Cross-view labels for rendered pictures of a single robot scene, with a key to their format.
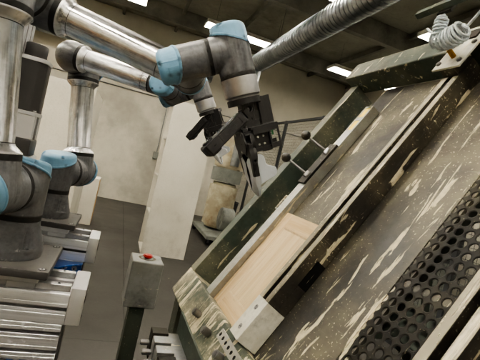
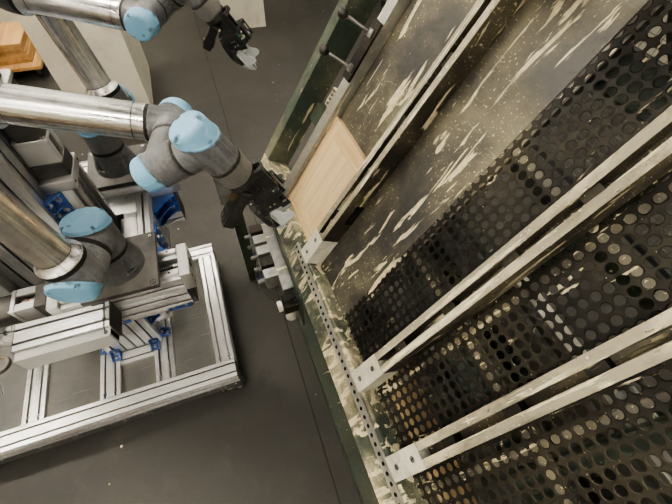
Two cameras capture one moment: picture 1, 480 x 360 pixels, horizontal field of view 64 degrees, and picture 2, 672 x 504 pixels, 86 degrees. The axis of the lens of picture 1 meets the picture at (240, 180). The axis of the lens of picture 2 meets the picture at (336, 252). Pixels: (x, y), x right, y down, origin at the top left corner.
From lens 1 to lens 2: 0.73 m
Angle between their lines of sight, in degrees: 53
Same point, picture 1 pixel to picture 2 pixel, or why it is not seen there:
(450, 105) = (505, 15)
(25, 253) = (134, 271)
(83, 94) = (57, 24)
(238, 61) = (217, 167)
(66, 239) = not seen: hidden behind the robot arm
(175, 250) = (253, 17)
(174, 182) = not seen: outside the picture
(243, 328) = (308, 255)
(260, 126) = (264, 200)
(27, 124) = (47, 151)
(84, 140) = (99, 78)
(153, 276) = not seen: hidden behind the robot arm
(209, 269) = (281, 154)
